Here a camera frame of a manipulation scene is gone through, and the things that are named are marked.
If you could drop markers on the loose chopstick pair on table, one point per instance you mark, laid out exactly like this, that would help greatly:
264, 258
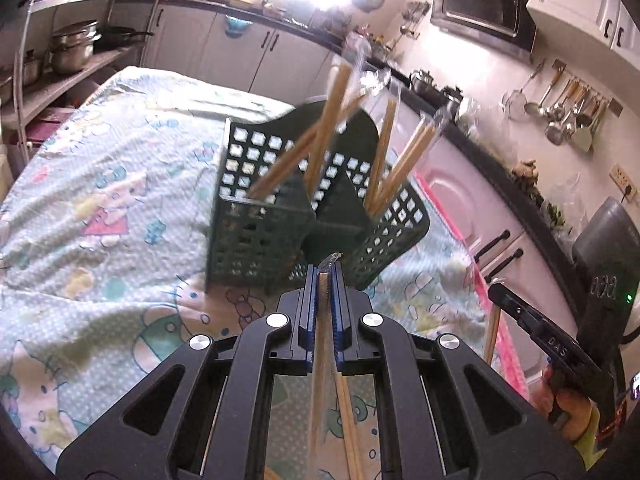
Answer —
351, 444

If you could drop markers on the hanging steel ladle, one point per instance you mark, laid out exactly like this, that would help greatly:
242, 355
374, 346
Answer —
536, 109

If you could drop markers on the black frying pan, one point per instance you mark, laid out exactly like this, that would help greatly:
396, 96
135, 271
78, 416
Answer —
113, 37

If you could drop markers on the person's right hand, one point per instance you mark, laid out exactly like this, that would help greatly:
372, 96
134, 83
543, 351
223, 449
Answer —
582, 416

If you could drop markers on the white upper cabinet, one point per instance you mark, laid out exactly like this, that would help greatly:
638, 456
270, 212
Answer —
589, 32

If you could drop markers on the hanging strainer ladle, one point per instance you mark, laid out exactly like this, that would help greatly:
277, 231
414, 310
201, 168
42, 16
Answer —
513, 103

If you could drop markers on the metal storage shelf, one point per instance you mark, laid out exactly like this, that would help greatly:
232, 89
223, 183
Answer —
27, 103

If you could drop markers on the green plastic utensil basket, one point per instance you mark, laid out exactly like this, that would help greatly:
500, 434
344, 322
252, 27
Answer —
271, 242

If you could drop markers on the stacked steel pots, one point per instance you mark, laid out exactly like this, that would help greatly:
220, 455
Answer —
71, 47

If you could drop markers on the black range hood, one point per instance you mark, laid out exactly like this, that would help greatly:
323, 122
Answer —
504, 25

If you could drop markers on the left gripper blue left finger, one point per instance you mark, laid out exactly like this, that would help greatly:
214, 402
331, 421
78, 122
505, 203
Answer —
294, 352

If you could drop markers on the steel pot on stove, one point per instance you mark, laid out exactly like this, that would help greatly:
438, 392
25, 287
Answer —
422, 83

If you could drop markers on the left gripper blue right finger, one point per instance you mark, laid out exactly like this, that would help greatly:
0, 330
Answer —
348, 305

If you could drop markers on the wooden chopstick pair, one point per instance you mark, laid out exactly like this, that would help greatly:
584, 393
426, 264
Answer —
289, 160

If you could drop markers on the blue hanging bin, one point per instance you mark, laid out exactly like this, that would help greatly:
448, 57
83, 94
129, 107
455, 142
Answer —
235, 28

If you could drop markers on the hello kitty tablecloth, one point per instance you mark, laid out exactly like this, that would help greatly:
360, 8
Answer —
103, 250

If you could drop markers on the pink lidded storage box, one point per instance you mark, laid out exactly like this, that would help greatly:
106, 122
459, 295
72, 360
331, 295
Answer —
46, 123

